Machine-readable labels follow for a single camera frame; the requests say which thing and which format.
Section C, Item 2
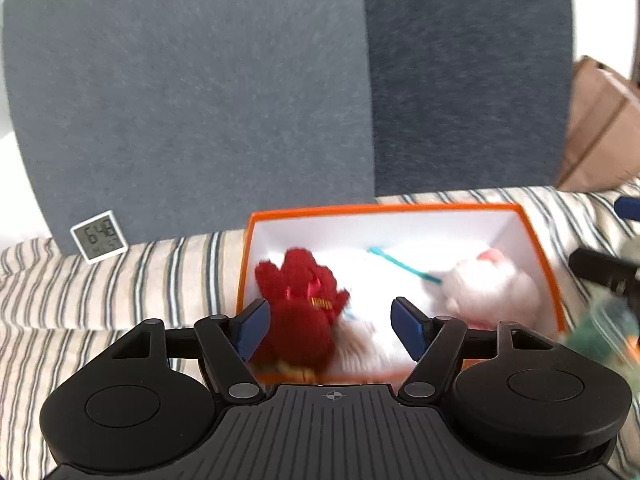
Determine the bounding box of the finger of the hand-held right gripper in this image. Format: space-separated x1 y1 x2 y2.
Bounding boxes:
569 247 640 297
614 196 640 221

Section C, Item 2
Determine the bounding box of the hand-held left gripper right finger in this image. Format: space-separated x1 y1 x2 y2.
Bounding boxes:
391 296 556 406

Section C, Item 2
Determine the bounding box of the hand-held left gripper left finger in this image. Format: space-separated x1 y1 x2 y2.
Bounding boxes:
111 297 273 406

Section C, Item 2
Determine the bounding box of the red plush bear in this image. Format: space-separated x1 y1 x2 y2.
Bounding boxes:
254 247 351 373

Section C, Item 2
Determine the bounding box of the orange cardboard box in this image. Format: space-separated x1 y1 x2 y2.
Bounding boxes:
235 202 568 386

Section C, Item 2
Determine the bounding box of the clear plastic storage box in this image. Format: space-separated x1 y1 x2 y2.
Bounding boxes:
562 295 640 381

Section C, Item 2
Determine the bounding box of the teal toothbrush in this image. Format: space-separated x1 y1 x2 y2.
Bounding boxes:
367 246 446 286

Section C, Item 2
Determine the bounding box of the white plush toy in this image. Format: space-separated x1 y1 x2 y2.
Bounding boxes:
425 249 543 331

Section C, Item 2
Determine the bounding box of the brown paper bag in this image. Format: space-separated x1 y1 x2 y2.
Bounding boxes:
557 55 640 193

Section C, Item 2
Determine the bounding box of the striped blanket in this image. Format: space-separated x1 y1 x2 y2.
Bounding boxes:
0 185 640 480

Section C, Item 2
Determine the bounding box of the white digital clock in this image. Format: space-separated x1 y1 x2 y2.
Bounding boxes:
70 210 128 265

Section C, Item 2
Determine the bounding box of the dark grey headboard panel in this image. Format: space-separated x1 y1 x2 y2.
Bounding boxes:
360 0 573 196

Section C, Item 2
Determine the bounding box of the light grey headboard panel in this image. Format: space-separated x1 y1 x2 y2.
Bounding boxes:
2 0 376 256

